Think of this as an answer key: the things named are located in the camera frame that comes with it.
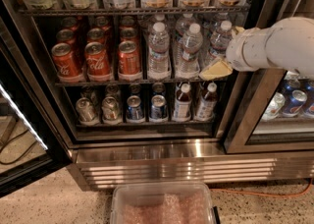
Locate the open glass fridge door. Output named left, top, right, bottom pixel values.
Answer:
left=0, top=0, right=70, bottom=197

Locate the second row cola can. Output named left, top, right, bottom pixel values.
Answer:
left=87, top=28, right=106, bottom=44
left=56, top=28, right=77, bottom=45
left=120, top=28, right=138, bottom=43

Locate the front left blue pepsi can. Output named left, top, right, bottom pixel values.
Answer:
left=127, top=95, right=144, bottom=120

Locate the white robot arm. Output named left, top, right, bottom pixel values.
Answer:
left=199, top=17, right=314, bottom=81

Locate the second row left cola can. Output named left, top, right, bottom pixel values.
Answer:
left=56, top=28, right=77, bottom=45

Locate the orange power cable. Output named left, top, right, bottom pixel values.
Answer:
left=209, top=178, right=314, bottom=198

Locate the stainless steel display fridge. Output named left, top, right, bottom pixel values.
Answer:
left=2, top=0, right=314, bottom=191

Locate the front left coca-cola can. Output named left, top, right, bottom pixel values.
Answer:
left=51, top=43, right=82, bottom=78

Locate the second row right cola can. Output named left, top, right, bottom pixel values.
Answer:
left=120, top=28, right=138, bottom=43

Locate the black cable behind door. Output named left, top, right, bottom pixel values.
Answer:
left=0, top=129, right=37, bottom=166

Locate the left brown tea bottle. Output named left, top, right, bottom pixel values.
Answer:
left=174, top=84, right=192, bottom=122

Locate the front right coca-cola can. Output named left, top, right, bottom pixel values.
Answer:
left=118, top=40, right=140, bottom=75

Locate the front left silver can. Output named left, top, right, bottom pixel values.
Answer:
left=76, top=97, right=98, bottom=122

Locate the white can behind right door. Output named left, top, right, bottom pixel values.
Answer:
left=262, top=92, right=286, bottom=120

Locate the brown tea bottle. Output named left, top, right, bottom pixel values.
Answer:
left=174, top=84, right=192, bottom=122
left=195, top=83, right=218, bottom=121

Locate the pepsi can behind right door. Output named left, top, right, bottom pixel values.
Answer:
left=282, top=89, right=307, bottom=117

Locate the right brown tea bottle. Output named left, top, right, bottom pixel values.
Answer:
left=195, top=83, right=218, bottom=121

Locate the front middle coca-cola can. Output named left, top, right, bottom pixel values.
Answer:
left=84, top=42, right=111, bottom=76

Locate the water bottle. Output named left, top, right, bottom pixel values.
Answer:
left=145, top=14, right=168, bottom=31
left=179, top=23, right=203, bottom=73
left=202, top=20, right=233, bottom=69
left=148, top=22, right=170, bottom=73
left=175, top=14, right=196, bottom=36
left=210, top=13, right=231, bottom=30

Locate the second row middle cola can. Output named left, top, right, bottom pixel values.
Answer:
left=87, top=28, right=106, bottom=44

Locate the clear plastic storage bin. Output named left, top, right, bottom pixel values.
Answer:
left=110, top=182, right=221, bottom=224

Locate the coca-cola can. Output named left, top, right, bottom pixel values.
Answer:
left=84, top=42, right=111, bottom=76
left=51, top=43, right=82, bottom=78
left=118, top=40, right=140, bottom=75

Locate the front right blue pepsi can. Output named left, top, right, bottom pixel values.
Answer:
left=150, top=95, right=167, bottom=119

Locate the blue pepsi can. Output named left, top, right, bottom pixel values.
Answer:
left=150, top=95, right=167, bottom=119
left=127, top=95, right=144, bottom=120

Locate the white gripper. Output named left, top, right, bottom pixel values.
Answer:
left=199, top=26, right=271, bottom=81

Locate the silver can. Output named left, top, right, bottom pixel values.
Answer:
left=76, top=97, right=98, bottom=122
left=102, top=96, right=120, bottom=120

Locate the closed right glass fridge door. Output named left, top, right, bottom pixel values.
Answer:
left=224, top=0, right=314, bottom=154

